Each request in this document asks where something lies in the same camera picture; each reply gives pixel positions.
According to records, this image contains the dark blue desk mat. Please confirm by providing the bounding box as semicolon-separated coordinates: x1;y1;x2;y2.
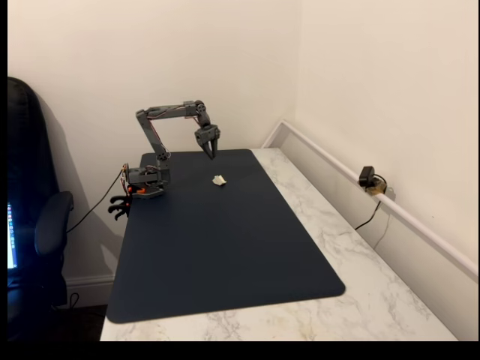
106;148;347;325

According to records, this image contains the white baseboard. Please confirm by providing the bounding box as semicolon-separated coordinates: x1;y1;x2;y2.
65;274;116;308

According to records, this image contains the black office chair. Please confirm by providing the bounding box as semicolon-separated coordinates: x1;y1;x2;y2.
7;76;75;342

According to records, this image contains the black clamp with orange tip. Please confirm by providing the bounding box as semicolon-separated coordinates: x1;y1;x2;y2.
108;185;134;212
108;205;131;222

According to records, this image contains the yellowish webcam mount block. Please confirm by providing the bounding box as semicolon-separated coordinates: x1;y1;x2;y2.
366;181;388;197

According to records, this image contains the lit laptop screen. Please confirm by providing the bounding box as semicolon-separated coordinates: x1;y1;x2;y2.
7;202;19;270

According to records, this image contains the black webcam cable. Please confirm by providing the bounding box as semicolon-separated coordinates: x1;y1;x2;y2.
354;173;389;231

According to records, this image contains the white rail trim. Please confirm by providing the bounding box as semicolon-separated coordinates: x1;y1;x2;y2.
261;118;479;281

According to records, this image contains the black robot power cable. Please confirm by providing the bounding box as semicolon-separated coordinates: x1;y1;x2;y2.
65;169;125;234

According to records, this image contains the black webcam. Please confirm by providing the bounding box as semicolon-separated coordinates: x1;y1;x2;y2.
358;165;376;188

